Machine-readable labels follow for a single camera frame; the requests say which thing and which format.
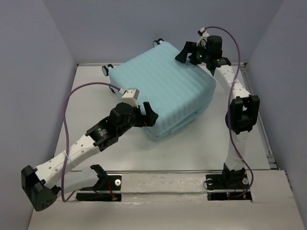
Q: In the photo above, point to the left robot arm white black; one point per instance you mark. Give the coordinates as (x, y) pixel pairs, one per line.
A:
(42, 184)

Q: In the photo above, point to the light blue hardshell suitcase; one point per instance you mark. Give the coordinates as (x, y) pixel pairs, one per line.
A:
(177, 92)

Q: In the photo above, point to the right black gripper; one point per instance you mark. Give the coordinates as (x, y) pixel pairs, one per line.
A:
(189, 47)

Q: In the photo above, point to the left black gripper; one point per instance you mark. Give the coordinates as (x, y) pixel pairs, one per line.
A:
(150, 119)

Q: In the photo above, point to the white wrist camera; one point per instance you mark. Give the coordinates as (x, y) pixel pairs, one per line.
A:
(203, 37)
(130, 97)

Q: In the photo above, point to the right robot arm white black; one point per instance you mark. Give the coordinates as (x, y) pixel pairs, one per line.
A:
(241, 116)

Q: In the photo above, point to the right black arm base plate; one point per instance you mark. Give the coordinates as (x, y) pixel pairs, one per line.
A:
(218, 191)

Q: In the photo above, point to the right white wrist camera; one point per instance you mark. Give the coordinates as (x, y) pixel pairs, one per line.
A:
(203, 37)

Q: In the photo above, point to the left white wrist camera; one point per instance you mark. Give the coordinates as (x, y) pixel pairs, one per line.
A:
(130, 97)

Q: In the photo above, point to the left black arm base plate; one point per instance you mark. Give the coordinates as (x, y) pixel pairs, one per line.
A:
(109, 191)

